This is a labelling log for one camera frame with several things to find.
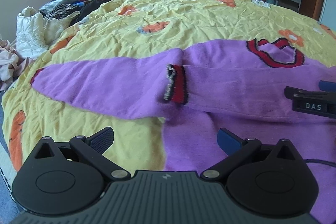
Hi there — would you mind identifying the yellow quilt with orange flowers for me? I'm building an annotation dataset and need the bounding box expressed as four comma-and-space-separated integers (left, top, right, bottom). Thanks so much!
2, 0, 335, 170

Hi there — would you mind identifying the purple sweater with red trim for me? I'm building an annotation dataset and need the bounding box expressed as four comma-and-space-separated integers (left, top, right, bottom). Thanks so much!
30, 37, 336, 224

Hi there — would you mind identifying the white quilted jacket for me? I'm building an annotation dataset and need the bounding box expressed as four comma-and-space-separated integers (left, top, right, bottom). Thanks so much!
16, 7, 80, 60

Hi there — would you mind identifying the black white patterned garment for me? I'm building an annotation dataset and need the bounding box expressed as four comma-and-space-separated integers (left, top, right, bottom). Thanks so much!
39, 0, 84, 19

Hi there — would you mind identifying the white wardrobe door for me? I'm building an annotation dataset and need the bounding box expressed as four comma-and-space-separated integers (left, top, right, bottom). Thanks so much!
319, 0, 336, 31

